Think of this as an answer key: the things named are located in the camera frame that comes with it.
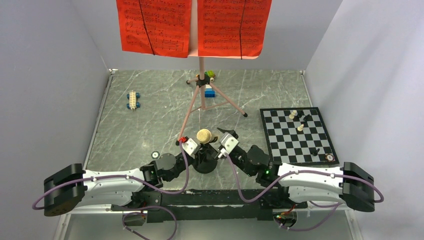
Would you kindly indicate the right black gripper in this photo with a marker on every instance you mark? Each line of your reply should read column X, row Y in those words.
column 230, row 132

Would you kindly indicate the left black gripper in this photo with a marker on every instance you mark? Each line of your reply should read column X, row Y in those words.
column 193, row 160

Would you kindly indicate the black microphone stand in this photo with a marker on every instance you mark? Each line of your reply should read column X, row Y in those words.
column 214, row 163

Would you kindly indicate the cream toy microphone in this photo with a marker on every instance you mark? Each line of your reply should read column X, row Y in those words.
column 205, row 136

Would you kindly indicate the pink music stand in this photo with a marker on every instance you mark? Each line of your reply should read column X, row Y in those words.
column 200, row 86

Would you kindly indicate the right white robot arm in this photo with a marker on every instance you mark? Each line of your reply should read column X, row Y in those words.
column 350, row 184

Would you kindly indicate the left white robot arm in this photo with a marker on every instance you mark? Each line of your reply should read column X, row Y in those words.
column 73, row 187

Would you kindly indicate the blue white toy brick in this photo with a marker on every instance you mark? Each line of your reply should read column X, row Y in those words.
column 209, row 92

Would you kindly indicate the colourful brick toy car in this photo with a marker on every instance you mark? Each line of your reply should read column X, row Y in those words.
column 210, row 75

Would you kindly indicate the black chessboard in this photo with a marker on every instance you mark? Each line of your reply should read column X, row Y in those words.
column 286, row 145

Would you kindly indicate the cream chess pawn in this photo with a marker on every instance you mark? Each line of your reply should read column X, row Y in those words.
column 300, row 128

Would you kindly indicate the black chess piece front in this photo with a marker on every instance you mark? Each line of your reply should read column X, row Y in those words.
column 315, row 151

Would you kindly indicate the cream blue toy car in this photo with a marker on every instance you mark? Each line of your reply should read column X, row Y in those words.
column 133, row 102

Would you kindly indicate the brown poker chip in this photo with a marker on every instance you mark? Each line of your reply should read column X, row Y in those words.
column 330, row 157

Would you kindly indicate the right red sheet music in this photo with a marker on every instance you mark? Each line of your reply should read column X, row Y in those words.
column 231, row 28

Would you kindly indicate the red sheet music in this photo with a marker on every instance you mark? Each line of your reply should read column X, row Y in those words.
column 155, row 27
column 231, row 28

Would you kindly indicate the left red sheet music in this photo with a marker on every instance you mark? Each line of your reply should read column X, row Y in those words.
column 155, row 27

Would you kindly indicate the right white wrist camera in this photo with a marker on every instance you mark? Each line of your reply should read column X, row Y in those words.
column 227, row 145

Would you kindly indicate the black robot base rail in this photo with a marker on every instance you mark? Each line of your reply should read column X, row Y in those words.
column 215, row 204

